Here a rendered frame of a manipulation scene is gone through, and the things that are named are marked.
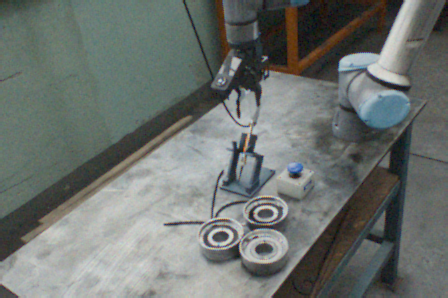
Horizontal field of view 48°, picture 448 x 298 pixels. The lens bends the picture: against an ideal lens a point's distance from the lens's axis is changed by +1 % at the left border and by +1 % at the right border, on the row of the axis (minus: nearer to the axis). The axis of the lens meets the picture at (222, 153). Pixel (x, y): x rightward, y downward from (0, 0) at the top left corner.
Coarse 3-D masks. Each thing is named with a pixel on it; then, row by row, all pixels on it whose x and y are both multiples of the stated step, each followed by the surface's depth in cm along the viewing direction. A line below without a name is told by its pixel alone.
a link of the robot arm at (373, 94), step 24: (408, 0) 116; (432, 0) 113; (408, 24) 116; (432, 24) 116; (384, 48) 123; (408, 48) 118; (384, 72) 122; (408, 72) 122; (360, 96) 127; (384, 96) 121; (384, 120) 126
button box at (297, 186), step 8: (280, 176) 127; (288, 176) 127; (296, 176) 126; (304, 176) 126; (312, 176) 128; (280, 184) 127; (288, 184) 125; (296, 184) 124; (304, 184) 125; (312, 184) 129; (280, 192) 129; (288, 192) 127; (296, 192) 125; (304, 192) 126
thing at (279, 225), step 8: (256, 200) 122; (264, 200) 123; (272, 200) 122; (280, 200) 120; (248, 208) 121; (264, 208) 120; (272, 208) 120; (248, 216) 119; (256, 216) 118; (264, 216) 122; (272, 216) 121; (248, 224) 116; (256, 224) 114; (264, 224) 114; (272, 224) 114; (280, 224) 115
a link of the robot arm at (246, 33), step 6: (228, 24) 118; (246, 24) 119; (252, 24) 113; (228, 30) 114; (234, 30) 113; (240, 30) 113; (246, 30) 113; (252, 30) 113; (258, 30) 116; (228, 36) 115; (234, 36) 114; (240, 36) 113; (246, 36) 113; (252, 36) 114; (234, 42) 115; (240, 42) 115; (246, 42) 115
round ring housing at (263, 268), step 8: (256, 232) 113; (264, 232) 113; (272, 232) 112; (280, 232) 111; (264, 240) 111; (280, 240) 111; (240, 248) 108; (256, 248) 110; (264, 248) 112; (272, 248) 110; (240, 256) 109; (256, 256) 107; (264, 256) 107; (272, 256) 107; (280, 256) 106; (288, 256) 108; (248, 264) 106; (256, 264) 105; (264, 264) 104; (272, 264) 104; (280, 264) 106; (256, 272) 107; (264, 272) 106; (272, 272) 107
